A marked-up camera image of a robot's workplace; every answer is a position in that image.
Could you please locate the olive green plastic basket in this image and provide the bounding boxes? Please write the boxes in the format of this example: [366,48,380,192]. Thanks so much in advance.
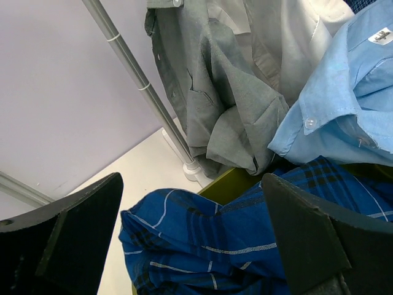
[131,162,393,295]

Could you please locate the dark blue plaid shirt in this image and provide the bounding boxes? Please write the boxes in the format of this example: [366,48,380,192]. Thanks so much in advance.
[119,155,393,295]

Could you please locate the white shirt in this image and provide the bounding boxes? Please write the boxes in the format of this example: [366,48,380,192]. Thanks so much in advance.
[207,0,359,108]

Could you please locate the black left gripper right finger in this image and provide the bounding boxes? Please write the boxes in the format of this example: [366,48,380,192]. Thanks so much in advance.
[262,174,392,294]

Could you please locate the metal clothes rack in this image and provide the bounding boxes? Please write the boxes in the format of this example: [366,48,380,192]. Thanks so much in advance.
[82,0,212,187]

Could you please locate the light blue shirt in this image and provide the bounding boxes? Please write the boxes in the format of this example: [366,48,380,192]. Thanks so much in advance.
[268,1,392,166]

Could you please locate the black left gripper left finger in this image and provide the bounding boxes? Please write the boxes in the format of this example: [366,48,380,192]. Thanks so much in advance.
[1,172,123,294]

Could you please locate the grey shirt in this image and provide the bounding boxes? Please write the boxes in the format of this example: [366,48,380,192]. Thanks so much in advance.
[145,1,289,178]

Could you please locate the blue small-check shirt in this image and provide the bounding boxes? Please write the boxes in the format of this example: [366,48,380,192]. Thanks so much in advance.
[344,0,376,14]

